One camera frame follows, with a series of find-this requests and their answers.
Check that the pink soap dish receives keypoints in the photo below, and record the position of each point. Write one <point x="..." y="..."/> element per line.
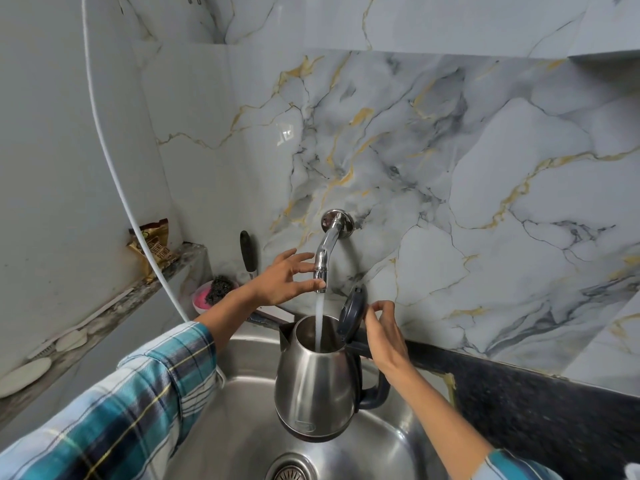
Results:
<point x="201" y="299"/>

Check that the chrome wall faucet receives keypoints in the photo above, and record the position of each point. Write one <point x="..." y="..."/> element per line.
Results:
<point x="327" y="242"/>

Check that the stainless steel sink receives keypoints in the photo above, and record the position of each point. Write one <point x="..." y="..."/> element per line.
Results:
<point x="235" y="434"/>

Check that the person's right forearm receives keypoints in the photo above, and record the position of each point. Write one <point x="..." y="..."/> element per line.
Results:
<point x="445" y="424"/>

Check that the person's right thumb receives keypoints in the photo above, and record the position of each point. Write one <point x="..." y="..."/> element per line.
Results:
<point x="371" y="317"/>

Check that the person's right hand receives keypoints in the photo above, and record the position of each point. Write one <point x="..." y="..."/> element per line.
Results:
<point x="387" y="342"/>

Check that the white toothbrush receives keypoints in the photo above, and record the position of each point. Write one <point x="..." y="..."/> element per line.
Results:
<point x="85" y="322"/>

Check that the person's left forearm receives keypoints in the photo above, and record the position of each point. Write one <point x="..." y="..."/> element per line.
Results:
<point x="140" y="394"/>

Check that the steel sink drain strainer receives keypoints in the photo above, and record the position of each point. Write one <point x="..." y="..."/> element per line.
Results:
<point x="289" y="468"/>

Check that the person's left hand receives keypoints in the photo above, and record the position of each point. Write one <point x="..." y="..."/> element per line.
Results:
<point x="277" y="284"/>

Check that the large white oval soap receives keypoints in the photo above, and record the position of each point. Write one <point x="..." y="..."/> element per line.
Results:
<point x="25" y="377"/>

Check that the small white oval soap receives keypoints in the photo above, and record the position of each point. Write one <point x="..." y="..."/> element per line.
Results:
<point x="71" y="340"/>

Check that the stainless steel electric kettle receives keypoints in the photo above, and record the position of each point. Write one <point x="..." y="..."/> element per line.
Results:
<point x="315" y="384"/>

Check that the person's left thumb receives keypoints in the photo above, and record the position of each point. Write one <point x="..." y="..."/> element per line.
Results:
<point x="310" y="288"/>

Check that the gold brown snack packet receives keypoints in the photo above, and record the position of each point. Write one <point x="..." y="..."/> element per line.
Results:
<point x="159" y="244"/>

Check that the white cloth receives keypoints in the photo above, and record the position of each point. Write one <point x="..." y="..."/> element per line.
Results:
<point x="632" y="472"/>

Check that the black steel wool scrubber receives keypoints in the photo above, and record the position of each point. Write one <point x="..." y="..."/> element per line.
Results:
<point x="220" y="289"/>

